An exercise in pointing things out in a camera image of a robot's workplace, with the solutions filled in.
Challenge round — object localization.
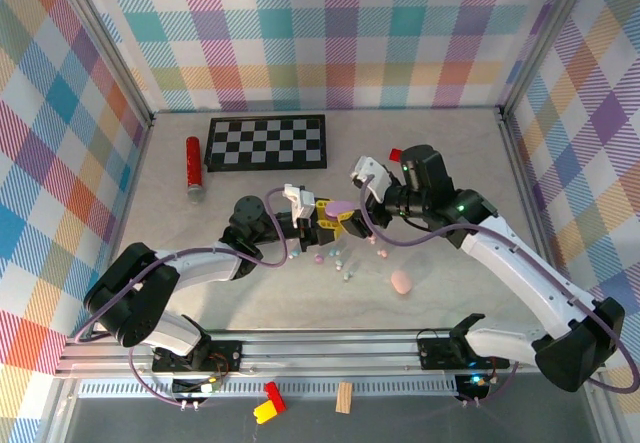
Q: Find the purple earbud charging case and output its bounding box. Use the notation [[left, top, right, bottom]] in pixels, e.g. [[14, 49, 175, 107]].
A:
[[324, 199, 359, 220]]

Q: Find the pink earbud charging case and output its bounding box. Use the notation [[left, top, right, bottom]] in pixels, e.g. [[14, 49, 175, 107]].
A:
[[389, 269, 414, 297]]

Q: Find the black white checkerboard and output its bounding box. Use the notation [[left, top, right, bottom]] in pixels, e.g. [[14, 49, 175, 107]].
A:
[[205, 114, 330, 173]]

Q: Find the red cylindrical tube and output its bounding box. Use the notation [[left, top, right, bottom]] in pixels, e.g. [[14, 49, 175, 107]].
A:
[[184, 135, 207, 205]]

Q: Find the small wooden block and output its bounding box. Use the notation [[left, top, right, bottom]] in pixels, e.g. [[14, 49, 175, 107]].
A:
[[335, 382, 354, 415]]

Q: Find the red toy brick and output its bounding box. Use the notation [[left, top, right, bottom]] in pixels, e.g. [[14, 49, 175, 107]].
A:
[[264, 380, 288, 411]]

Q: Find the black controller board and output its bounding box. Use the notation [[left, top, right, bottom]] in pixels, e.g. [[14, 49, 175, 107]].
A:
[[453, 372, 494, 407], [171, 376, 222, 405]]

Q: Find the yellow toy brick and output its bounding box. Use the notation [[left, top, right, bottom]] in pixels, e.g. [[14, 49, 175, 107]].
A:
[[252, 398, 279, 425]]

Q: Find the aluminium side rail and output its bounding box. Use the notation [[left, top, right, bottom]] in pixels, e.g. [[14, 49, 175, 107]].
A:
[[494, 106, 609, 364], [64, 112, 161, 354]]

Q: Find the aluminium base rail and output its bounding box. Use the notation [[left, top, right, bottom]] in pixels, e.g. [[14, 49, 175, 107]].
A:
[[54, 330, 609, 379]]

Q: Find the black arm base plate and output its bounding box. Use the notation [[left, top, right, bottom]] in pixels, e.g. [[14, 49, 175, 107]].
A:
[[151, 340, 245, 372], [417, 329, 511, 372]]

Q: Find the white slotted cable duct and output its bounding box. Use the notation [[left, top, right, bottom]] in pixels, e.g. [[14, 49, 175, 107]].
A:
[[77, 380, 461, 398]]

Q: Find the aluminium frame post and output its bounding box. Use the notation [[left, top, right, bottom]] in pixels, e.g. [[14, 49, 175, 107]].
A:
[[49, 0, 156, 129], [497, 0, 601, 122]]

